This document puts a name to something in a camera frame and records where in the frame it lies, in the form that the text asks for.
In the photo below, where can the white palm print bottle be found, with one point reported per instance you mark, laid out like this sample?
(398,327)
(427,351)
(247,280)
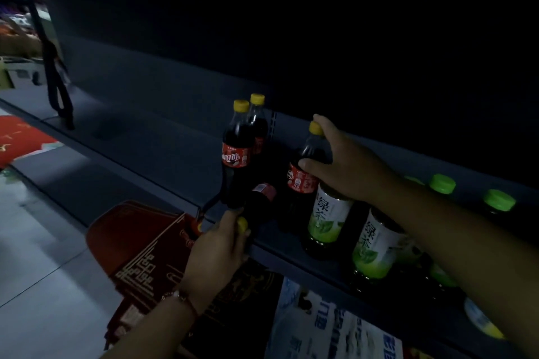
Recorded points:
(482,321)

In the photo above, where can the dark grey metal shelf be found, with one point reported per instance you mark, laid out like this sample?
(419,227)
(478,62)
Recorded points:
(168,152)

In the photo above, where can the small yellow-capped cola bottle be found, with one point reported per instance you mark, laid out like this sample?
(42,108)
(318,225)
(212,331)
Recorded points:
(259,131)
(236,154)
(259,203)
(301,180)

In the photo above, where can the person's left forearm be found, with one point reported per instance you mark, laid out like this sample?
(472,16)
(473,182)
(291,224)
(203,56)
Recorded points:
(147,333)

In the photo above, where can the person's right hand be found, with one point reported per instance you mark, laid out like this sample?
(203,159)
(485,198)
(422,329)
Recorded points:
(353,169)

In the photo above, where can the person's right forearm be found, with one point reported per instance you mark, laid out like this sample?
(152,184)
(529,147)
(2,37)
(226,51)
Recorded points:
(463,253)

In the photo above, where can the person's left hand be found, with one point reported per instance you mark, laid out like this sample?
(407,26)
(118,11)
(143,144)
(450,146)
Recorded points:
(214,262)

